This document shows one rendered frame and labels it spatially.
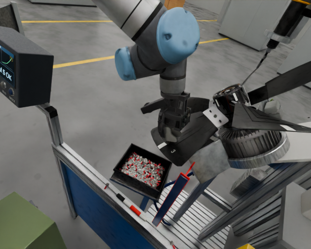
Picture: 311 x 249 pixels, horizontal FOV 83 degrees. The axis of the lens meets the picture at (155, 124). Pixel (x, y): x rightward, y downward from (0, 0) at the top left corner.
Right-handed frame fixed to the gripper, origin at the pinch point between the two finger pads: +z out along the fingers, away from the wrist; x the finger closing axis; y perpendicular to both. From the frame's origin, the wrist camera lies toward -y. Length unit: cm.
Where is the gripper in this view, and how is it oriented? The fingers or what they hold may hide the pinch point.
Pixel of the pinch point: (166, 140)
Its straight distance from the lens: 65.0
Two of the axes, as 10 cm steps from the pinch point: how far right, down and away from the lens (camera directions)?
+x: 5.6, -4.7, 6.8
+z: 0.3, 8.4, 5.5
